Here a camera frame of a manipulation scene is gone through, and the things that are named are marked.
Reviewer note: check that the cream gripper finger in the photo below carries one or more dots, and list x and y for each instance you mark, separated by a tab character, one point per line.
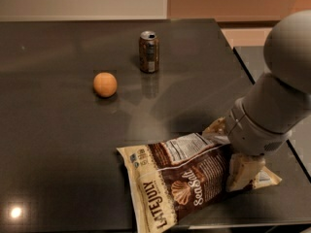
217	127
242	170

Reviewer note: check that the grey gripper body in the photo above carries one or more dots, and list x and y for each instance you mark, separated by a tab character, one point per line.
250	134

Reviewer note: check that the brown Late July chip bag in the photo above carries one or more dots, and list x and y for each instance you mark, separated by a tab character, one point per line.
173	179

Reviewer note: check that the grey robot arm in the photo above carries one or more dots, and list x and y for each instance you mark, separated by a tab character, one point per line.
287	55

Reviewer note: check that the orange soda can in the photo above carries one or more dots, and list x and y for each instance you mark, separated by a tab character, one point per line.
149	51

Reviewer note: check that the orange fruit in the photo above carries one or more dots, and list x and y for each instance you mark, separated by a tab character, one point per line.
105	84

